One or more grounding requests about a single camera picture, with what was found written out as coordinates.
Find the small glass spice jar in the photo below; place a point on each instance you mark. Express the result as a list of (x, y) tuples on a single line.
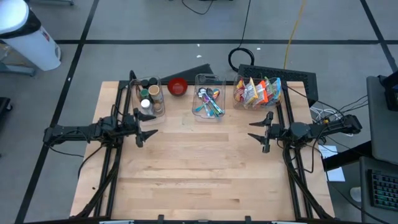
[(158, 107)]

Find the black aluminium table frame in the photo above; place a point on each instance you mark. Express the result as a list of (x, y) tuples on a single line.
[(114, 186)]

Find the orange ramen packet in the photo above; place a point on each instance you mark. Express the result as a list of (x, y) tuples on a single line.
[(262, 92)]

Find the wide clear plastic bin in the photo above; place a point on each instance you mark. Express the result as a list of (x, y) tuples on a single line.
[(239, 105)]

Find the white paper sheet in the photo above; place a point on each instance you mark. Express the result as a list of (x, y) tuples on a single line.
[(337, 174)]

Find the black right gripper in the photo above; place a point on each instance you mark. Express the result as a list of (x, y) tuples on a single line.
[(295, 130)]

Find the grey computer mouse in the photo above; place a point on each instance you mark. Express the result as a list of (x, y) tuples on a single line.
[(356, 194)]

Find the black caster foot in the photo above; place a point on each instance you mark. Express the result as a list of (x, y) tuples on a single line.
[(4, 105)]

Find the backlit black keyboard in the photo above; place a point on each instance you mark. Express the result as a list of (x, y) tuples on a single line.
[(384, 189)]

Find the sesame seasoning jar white label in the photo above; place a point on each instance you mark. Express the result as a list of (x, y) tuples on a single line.
[(145, 104)]

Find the light grey side table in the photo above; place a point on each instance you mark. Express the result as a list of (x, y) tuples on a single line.
[(382, 130)]

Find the black desk leg bar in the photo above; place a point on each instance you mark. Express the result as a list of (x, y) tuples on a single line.
[(345, 157)]

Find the tan lid jar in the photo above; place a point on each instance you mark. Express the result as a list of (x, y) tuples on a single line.
[(154, 90)]

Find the purple label spice jar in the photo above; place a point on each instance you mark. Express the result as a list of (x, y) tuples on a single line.
[(152, 81)]

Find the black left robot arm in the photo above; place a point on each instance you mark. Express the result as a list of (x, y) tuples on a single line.
[(84, 130)]

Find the black triangular panel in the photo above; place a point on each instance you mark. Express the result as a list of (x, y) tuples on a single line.
[(192, 74)]

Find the small purple gold spoon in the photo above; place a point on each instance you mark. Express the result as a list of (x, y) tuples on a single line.
[(206, 99)]

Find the dark grey desk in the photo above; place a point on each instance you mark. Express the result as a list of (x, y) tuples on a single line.
[(365, 186)]

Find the red roast beef ramen packet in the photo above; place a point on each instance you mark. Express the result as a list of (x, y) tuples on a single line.
[(239, 90)]

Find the black table edge clip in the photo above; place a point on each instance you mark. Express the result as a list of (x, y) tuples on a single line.
[(247, 219), (160, 218)]

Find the black box device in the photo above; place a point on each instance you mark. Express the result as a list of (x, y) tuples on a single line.
[(391, 93)]

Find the red bowl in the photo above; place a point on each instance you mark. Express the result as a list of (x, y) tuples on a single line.
[(177, 86)]

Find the white trash can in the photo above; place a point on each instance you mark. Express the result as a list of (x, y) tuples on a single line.
[(28, 37)]

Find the green lid spice jar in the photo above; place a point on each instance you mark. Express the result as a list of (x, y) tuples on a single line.
[(144, 93)]

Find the blue white snack bag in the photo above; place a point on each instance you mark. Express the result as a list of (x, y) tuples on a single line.
[(277, 89)]

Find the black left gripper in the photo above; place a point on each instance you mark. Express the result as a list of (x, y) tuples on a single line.
[(132, 126)]

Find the dark grey metal spoon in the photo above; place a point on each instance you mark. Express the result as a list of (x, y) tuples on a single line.
[(210, 91)]

